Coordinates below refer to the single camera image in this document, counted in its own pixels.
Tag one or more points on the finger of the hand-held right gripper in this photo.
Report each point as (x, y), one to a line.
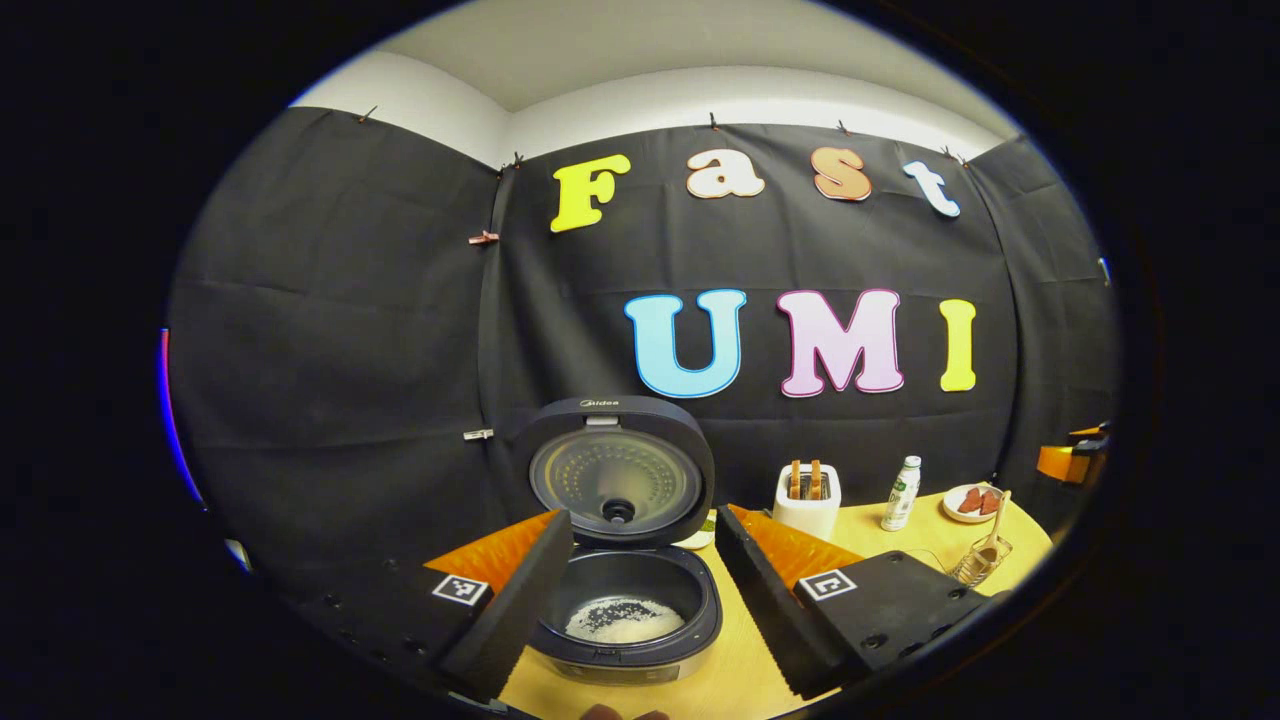
(1062, 464)

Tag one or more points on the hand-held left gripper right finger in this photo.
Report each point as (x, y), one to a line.
(760, 600)

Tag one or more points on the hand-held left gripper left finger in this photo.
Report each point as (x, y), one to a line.
(520, 600)

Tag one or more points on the white rice portion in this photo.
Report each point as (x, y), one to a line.
(625, 620)

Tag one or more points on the dark grey rice cooker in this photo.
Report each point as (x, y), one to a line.
(640, 430)

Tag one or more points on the red meat piece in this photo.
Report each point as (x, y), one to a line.
(970, 502)
(990, 503)

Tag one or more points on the white divided grain dish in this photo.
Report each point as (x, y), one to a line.
(700, 540)

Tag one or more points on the white toaster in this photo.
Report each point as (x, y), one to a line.
(808, 515)

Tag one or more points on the white round plate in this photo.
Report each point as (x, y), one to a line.
(952, 510)

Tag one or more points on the toast bread slice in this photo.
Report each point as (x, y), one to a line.
(815, 480)
(795, 480)

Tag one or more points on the white milk bottle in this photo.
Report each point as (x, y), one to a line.
(901, 495)

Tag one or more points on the silver metal clip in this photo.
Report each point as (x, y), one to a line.
(478, 434)

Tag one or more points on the white panel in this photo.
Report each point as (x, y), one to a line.
(237, 555)

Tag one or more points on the black backdrop cloth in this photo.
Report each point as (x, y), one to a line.
(330, 350)

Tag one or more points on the reddish wooden clothes peg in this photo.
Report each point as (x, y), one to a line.
(483, 238)

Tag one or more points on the lit computer monitor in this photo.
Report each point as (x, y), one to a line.
(168, 420)

